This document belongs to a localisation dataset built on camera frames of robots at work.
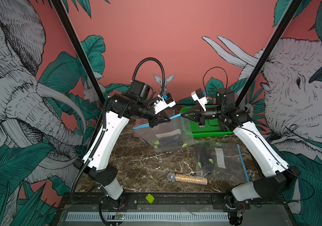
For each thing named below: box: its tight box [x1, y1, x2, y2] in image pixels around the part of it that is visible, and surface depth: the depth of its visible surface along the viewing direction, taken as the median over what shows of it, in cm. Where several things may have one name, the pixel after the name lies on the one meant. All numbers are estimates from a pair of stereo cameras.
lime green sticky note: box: [145, 193, 155, 204], surface depth 76 cm
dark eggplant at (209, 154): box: [204, 145, 215, 164], surface depth 90 cm
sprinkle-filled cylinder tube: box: [167, 172, 208, 186], surface depth 80 cm
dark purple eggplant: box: [196, 145, 206, 169], surface depth 90 cm
